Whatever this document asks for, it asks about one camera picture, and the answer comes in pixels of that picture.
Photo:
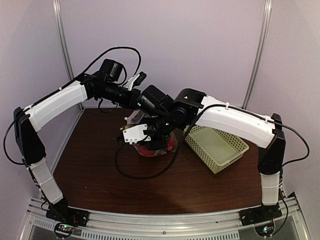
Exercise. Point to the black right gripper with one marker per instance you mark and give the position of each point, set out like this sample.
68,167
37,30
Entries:
162,143

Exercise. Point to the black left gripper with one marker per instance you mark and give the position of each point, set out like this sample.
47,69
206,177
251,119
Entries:
134,94

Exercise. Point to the clear zip top bag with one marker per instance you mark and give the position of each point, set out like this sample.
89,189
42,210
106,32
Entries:
158,142

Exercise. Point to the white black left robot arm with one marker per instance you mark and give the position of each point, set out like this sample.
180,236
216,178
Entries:
30,121

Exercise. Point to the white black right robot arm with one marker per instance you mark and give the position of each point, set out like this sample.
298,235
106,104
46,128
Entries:
192,107

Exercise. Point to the pale green perforated basket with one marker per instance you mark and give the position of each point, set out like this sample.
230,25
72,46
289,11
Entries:
216,148

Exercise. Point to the left circuit board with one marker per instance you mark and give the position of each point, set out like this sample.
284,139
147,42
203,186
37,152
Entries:
63,230

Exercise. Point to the circuit board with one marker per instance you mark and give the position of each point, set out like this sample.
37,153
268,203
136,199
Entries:
63,230
265,230

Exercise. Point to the right circuit board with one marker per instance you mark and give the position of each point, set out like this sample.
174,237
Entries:
265,230

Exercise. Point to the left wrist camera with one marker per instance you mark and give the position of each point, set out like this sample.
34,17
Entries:
135,81

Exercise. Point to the aluminium left corner post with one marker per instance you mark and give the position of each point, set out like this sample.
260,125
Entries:
62,39

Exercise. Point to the aluminium corner post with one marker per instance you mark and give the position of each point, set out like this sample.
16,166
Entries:
62,39
263,35

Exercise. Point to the aluminium right corner post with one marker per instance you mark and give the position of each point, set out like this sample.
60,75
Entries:
263,35

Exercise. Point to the aluminium front rail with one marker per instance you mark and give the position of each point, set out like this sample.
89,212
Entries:
220,225

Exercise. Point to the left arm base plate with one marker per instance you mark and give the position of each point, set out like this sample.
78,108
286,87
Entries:
72,216

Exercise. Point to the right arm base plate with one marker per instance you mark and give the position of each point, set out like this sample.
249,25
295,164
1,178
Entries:
259,214

